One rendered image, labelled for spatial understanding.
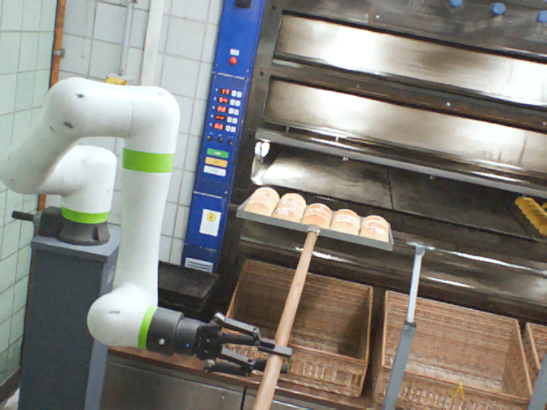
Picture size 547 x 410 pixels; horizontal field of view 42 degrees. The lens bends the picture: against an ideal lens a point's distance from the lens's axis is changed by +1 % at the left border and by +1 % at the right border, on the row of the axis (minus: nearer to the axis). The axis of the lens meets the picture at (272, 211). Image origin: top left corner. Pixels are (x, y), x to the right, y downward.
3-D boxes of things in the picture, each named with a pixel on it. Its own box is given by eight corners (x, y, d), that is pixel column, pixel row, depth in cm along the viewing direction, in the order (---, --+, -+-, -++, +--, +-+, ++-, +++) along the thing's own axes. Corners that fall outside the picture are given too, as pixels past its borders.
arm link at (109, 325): (75, 346, 147) (83, 296, 145) (97, 327, 160) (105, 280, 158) (140, 362, 146) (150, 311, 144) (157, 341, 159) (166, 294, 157)
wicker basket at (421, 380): (369, 346, 309) (383, 288, 302) (501, 377, 305) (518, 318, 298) (369, 403, 263) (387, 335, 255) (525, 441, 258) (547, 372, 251)
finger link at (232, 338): (209, 336, 152) (209, 329, 151) (261, 340, 150) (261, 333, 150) (205, 343, 148) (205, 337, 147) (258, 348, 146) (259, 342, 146)
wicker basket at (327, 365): (233, 316, 313) (244, 257, 306) (360, 344, 310) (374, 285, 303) (212, 367, 266) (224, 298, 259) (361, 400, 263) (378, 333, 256)
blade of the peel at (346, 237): (391, 250, 244) (393, 243, 244) (235, 216, 249) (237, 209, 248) (389, 224, 279) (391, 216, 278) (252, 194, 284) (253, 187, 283)
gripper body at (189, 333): (187, 309, 153) (229, 320, 152) (181, 345, 155) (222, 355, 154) (177, 323, 145) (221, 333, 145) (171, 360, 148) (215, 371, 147)
